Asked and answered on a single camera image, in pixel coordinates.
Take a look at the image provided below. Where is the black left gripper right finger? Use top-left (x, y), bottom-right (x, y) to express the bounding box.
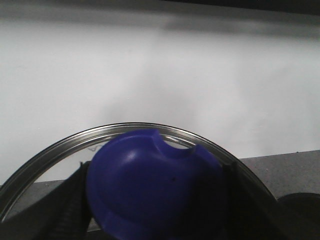
top-left (223, 162), bottom-right (320, 240)

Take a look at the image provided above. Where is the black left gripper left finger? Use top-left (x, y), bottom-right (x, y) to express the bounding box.
top-left (0, 162), bottom-right (92, 240)

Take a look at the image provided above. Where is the glass lid with blue knob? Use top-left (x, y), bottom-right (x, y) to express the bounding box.
top-left (0, 121), bottom-right (278, 240)

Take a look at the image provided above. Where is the black burner with pot support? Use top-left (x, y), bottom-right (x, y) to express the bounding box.
top-left (278, 192), bottom-right (320, 225)

